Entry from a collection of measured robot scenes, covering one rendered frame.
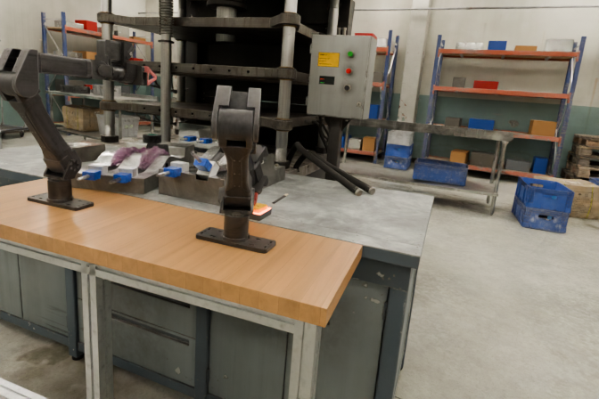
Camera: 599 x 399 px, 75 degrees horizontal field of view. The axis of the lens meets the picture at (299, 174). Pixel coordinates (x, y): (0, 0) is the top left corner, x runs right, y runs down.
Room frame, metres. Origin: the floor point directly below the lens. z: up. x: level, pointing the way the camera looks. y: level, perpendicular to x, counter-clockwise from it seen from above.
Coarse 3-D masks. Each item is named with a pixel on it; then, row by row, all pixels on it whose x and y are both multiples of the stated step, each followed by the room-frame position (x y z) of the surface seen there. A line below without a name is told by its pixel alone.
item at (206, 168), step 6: (198, 162) 1.23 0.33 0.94; (204, 162) 1.22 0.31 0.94; (210, 162) 1.27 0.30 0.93; (198, 168) 1.25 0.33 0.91; (204, 168) 1.23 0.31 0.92; (210, 168) 1.25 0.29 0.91; (216, 168) 1.27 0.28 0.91; (198, 174) 1.25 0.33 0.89; (204, 174) 1.24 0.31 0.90; (210, 174) 1.24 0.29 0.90; (216, 174) 1.27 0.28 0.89
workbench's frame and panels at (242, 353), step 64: (0, 256) 1.60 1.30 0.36; (384, 256) 0.96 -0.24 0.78; (64, 320) 1.47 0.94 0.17; (128, 320) 1.36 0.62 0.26; (192, 320) 1.24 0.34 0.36; (384, 320) 1.00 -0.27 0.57; (192, 384) 1.24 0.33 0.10; (256, 384) 1.15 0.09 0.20; (320, 384) 1.07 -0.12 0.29; (384, 384) 0.99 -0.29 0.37
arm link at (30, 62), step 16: (16, 48) 1.05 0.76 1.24; (0, 64) 1.02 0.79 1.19; (16, 64) 1.01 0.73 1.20; (32, 64) 1.03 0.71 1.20; (48, 64) 1.09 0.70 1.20; (64, 64) 1.13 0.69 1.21; (80, 64) 1.18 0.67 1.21; (96, 64) 1.23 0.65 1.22; (16, 80) 0.98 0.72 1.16; (32, 80) 1.02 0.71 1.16; (32, 96) 1.02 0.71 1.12
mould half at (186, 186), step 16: (224, 160) 1.49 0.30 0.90; (272, 160) 1.55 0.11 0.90; (160, 176) 1.30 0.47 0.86; (192, 176) 1.25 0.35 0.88; (224, 176) 1.25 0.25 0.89; (272, 176) 1.55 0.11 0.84; (160, 192) 1.30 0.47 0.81; (176, 192) 1.27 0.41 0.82; (192, 192) 1.25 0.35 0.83; (208, 192) 1.23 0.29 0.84
